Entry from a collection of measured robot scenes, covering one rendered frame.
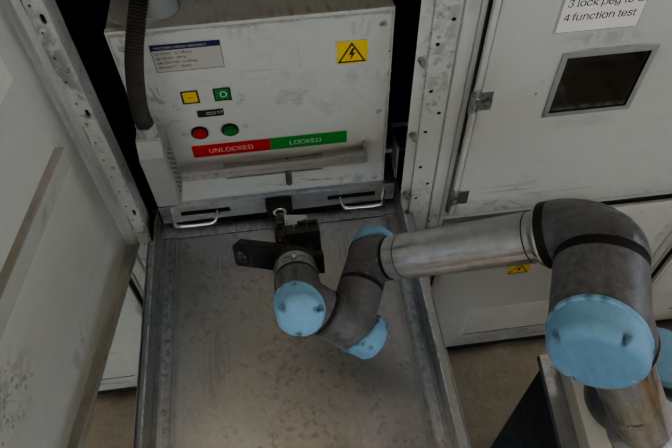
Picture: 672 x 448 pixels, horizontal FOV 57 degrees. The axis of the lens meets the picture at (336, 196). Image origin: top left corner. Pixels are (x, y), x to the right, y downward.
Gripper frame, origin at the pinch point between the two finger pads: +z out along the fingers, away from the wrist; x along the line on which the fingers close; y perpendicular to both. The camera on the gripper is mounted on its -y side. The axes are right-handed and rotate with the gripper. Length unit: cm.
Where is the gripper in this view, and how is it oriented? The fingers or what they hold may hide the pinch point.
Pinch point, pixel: (279, 220)
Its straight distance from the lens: 124.2
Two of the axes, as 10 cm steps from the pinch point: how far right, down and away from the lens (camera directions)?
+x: -0.7, -9.2, -3.8
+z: -1.1, -3.8, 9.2
